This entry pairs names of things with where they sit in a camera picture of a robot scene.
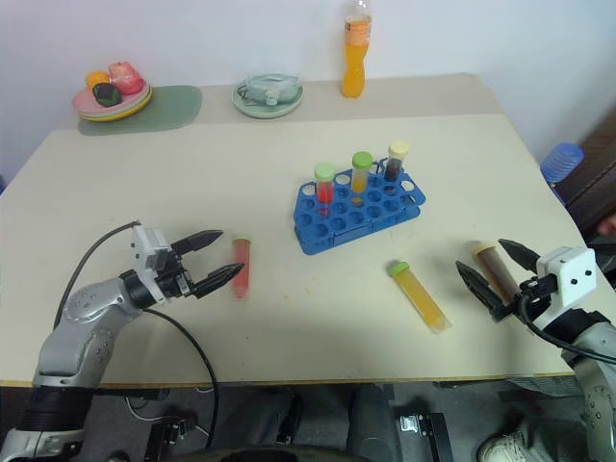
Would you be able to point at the black green toy fruit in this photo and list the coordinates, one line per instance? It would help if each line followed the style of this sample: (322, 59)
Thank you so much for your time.
(107, 94)

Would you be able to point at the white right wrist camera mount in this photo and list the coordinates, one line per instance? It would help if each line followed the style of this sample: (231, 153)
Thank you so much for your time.
(572, 273)

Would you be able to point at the red tube, small green cap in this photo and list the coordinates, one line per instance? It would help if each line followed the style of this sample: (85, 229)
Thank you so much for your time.
(240, 251)

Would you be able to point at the green placemat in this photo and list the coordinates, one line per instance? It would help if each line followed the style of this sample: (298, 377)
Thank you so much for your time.
(168, 110)

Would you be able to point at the blue test tube rack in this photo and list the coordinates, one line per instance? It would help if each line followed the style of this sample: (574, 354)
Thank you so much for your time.
(347, 226)

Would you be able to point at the dark brown cabinet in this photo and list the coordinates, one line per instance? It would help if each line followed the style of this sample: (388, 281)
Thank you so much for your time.
(594, 178)

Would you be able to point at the orange drink bottle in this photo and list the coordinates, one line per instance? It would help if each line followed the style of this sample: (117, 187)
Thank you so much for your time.
(353, 72)

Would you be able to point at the pink toy fruit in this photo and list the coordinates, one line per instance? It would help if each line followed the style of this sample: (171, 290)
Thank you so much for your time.
(126, 79)

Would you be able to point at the yellow plate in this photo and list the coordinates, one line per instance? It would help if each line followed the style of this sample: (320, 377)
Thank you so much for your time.
(126, 115)

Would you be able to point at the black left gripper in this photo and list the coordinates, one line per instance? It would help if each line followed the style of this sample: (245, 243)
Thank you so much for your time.
(177, 283)

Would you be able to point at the pink plate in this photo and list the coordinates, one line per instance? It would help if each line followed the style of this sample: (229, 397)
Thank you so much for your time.
(84, 102)

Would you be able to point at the pale green plate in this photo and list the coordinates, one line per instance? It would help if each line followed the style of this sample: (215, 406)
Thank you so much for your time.
(262, 111)

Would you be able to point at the orange toy fruit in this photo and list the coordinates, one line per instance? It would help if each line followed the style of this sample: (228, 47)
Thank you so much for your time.
(96, 77)

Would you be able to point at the black metal bracket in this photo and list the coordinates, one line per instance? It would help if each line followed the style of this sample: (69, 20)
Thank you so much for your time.
(166, 438)
(426, 433)

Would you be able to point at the white sneaker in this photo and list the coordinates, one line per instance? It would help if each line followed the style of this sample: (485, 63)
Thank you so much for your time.
(510, 445)

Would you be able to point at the orange tube, green cap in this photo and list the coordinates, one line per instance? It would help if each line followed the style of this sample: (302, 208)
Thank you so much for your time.
(359, 180)

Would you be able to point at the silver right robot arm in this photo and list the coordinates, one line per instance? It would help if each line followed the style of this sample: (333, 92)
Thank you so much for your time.
(597, 385)

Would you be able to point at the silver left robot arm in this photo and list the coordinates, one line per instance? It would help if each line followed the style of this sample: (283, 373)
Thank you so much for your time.
(82, 327)

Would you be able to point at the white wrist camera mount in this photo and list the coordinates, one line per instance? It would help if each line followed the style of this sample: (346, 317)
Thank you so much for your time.
(572, 273)
(146, 250)

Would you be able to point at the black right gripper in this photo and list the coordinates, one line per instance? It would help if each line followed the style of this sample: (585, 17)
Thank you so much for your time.
(535, 291)

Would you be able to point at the clear plastic bag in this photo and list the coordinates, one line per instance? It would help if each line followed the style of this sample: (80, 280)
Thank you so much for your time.
(269, 86)

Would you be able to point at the dark grey rounded shape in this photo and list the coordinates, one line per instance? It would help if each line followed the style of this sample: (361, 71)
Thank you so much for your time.
(371, 423)

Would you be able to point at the yellow tube, green cap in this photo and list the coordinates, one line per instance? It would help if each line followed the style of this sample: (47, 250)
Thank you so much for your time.
(421, 298)

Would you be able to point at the red tube, wide green cap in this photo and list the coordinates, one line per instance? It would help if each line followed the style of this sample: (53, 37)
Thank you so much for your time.
(325, 190)

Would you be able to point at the dark tube, yellow cap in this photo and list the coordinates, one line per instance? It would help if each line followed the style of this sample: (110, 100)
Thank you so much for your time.
(394, 168)

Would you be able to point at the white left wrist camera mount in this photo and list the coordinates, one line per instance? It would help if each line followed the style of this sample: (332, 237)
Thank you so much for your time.
(146, 250)

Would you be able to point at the blue water jug cap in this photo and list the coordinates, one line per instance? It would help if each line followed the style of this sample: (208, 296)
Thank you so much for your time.
(562, 161)

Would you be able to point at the brown tube, beige cap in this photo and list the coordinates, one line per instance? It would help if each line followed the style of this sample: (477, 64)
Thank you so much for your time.
(495, 272)

